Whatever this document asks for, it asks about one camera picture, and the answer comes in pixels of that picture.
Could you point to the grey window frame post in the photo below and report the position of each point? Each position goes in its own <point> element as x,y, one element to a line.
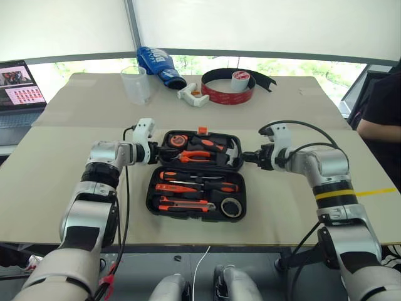
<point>133,25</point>

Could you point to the person in black shirt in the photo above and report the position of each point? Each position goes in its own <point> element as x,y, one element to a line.
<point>385,94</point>

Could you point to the orange voltage tester pen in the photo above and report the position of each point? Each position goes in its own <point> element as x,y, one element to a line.
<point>175,187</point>

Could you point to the open grey laptop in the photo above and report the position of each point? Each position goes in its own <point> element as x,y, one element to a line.
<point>18,87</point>

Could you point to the white red sneaker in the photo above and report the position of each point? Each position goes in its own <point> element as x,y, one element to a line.
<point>35,262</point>

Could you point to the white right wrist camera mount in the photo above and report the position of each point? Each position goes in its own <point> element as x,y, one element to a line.
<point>282,135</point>

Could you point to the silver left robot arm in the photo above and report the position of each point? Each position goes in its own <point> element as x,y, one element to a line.
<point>84,219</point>

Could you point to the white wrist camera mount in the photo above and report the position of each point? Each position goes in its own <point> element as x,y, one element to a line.
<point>144,128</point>
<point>282,135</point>

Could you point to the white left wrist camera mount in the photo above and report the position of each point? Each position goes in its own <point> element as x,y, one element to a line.
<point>144,128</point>

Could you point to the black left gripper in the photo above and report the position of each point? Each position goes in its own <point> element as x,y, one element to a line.
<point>153,153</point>

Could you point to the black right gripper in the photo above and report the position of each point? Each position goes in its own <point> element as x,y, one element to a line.
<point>264,158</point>

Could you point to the black electrical tape roll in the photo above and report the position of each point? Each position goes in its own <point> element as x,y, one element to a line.
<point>222,207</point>

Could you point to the hammer with orange black grip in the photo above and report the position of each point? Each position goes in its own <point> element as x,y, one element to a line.
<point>208,144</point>

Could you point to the white plastic clamp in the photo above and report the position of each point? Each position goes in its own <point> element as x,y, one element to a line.
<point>194,99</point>

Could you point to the blue snack bag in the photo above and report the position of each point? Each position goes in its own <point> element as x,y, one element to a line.
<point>156,58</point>

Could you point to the clear plastic measuring cup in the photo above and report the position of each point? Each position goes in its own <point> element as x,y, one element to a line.
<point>138,87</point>

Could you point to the person bare forearm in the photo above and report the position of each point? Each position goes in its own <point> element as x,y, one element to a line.
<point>379,127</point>

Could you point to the silver rounded shape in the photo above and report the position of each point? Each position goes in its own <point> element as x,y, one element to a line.
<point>235,283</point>
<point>170,288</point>

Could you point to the orange black utility knife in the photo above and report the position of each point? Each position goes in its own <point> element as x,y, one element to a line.
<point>181,205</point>

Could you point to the yellow tape strip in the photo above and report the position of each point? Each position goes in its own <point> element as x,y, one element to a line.
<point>376,192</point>

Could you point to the black plastic tool case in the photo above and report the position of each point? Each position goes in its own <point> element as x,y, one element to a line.
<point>185,217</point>

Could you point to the white tape roll red print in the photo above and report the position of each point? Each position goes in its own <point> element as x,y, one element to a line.
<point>239,82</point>

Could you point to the small black floor object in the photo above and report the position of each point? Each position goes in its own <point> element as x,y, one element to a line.
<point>178,258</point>

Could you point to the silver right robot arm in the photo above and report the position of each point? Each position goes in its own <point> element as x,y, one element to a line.
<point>329,163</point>

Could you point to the red black coiled band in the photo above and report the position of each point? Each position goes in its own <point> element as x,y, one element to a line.
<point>225,98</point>

